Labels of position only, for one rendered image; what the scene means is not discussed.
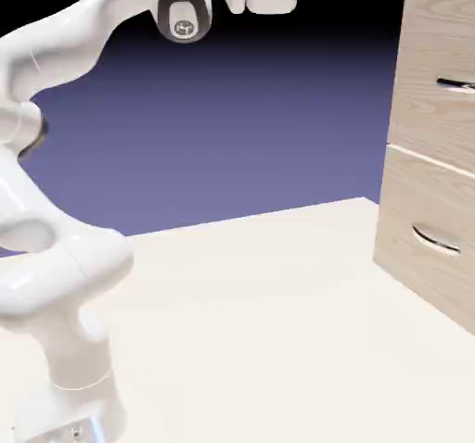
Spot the light wood drawer front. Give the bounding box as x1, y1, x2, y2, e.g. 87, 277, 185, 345
386, 0, 475, 174
372, 145, 475, 336

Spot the light wood cabinet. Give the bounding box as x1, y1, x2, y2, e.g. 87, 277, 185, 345
372, 0, 475, 336

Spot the dark curved metal handle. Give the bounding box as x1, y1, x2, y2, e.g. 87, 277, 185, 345
436, 76, 475, 92
411, 223, 462, 256

